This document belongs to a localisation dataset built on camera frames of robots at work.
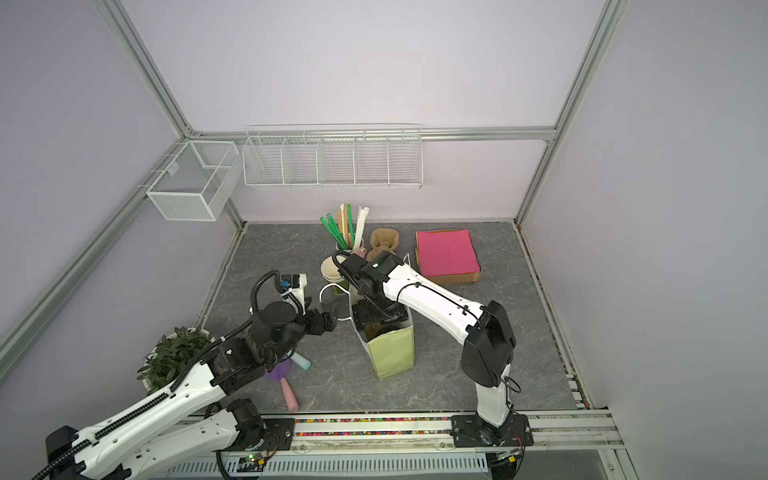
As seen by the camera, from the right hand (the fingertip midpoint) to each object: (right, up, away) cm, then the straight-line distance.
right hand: (377, 325), depth 78 cm
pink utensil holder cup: (-10, +22, +24) cm, 34 cm away
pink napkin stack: (+24, +19, +30) cm, 43 cm away
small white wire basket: (-61, +43, +21) cm, 78 cm away
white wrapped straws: (-6, +31, +21) cm, 38 cm away
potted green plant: (-47, -5, -9) cm, 48 cm away
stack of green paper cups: (-16, +13, +15) cm, 25 cm away
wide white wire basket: (-14, +51, +21) cm, 57 cm away
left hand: (-12, +7, -5) cm, 15 cm away
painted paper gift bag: (+3, -2, -10) cm, 11 cm away
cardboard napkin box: (+29, +28, +35) cm, 53 cm away
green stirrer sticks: (-16, +26, +20) cm, 37 cm away
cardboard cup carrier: (0, +24, +36) cm, 43 cm away
